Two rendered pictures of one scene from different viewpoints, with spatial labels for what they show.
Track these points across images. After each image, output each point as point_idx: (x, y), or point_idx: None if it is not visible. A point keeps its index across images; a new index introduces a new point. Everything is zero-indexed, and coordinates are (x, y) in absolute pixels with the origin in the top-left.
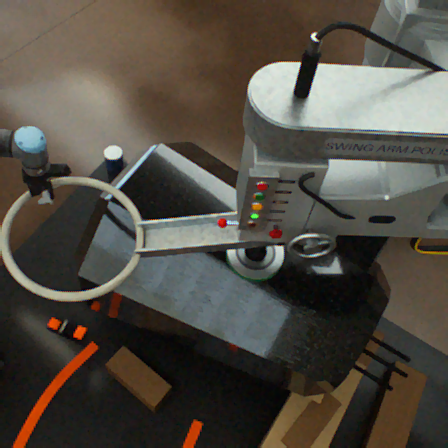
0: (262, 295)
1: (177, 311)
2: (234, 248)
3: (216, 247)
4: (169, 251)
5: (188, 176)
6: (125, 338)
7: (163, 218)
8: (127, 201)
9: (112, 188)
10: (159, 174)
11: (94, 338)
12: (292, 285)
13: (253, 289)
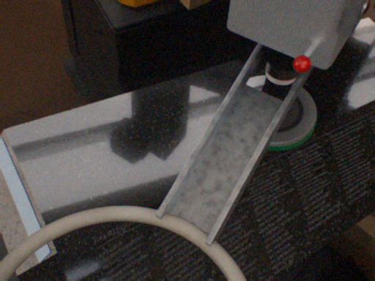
0: (329, 140)
1: (267, 271)
2: (289, 107)
3: (277, 126)
4: (240, 192)
5: (93, 125)
6: None
7: (144, 191)
8: (105, 211)
9: (64, 220)
10: (61, 159)
11: None
12: (338, 99)
13: (315, 145)
